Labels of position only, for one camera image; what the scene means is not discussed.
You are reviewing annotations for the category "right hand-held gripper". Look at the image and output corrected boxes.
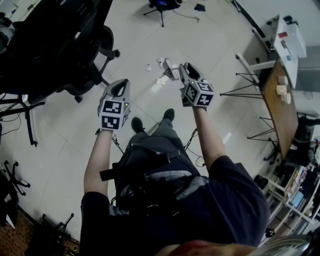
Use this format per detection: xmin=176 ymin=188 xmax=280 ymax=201
xmin=178 ymin=62 xmax=216 ymax=108

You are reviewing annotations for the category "brown wooden table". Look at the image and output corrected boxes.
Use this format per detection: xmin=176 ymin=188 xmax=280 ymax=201
xmin=219 ymin=59 xmax=300 ymax=161

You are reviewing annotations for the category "white desk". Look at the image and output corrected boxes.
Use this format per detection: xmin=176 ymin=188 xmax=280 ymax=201
xmin=234 ymin=13 xmax=307 ymax=90

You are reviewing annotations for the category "black mesh office chair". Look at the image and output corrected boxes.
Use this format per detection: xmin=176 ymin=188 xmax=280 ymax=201
xmin=0 ymin=0 xmax=121 ymax=104

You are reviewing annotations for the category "black folded tripod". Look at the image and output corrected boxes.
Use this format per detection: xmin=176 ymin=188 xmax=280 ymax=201
xmin=41 ymin=212 xmax=76 ymax=238

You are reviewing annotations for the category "black chest harness pack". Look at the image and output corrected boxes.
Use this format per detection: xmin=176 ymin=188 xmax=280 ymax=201
xmin=99 ymin=143 xmax=210 ymax=218

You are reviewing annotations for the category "black metal equipment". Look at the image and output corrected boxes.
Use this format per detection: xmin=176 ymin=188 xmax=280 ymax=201
xmin=291 ymin=116 xmax=320 ymax=161

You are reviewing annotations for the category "person's right black shoe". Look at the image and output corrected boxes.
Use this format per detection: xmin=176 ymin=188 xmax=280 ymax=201
xmin=162 ymin=108 xmax=175 ymax=121

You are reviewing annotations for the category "person's left black shoe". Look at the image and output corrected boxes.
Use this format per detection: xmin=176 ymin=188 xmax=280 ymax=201
xmin=131 ymin=116 xmax=145 ymax=133

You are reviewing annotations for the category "person's face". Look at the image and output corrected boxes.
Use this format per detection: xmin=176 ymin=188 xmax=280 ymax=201
xmin=159 ymin=239 xmax=256 ymax=256

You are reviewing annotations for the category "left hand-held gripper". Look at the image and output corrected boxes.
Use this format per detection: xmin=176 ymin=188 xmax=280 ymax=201
xmin=97 ymin=78 xmax=132 ymax=131

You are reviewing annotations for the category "person's black shoe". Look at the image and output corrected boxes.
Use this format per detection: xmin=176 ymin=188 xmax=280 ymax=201
xmin=162 ymin=108 xmax=175 ymax=121
xmin=131 ymin=116 xmax=145 ymax=133

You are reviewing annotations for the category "white cord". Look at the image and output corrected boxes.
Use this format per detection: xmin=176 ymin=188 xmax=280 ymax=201
xmin=178 ymin=8 xmax=202 ymax=23

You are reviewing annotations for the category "black camera on tripod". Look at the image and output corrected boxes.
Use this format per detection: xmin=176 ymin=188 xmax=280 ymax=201
xmin=142 ymin=0 xmax=181 ymax=28

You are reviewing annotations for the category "white shelving unit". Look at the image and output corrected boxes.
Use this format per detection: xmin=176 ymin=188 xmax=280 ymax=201
xmin=254 ymin=159 xmax=320 ymax=241

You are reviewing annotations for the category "person's right forearm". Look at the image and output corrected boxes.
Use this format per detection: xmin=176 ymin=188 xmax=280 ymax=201
xmin=192 ymin=106 xmax=227 ymax=173

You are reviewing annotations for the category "person's left forearm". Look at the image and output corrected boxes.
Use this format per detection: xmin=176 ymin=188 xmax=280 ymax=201
xmin=83 ymin=128 xmax=118 ymax=198

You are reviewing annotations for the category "person's navy shirt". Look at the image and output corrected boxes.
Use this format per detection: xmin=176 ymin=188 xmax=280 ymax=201
xmin=79 ymin=155 xmax=271 ymax=256

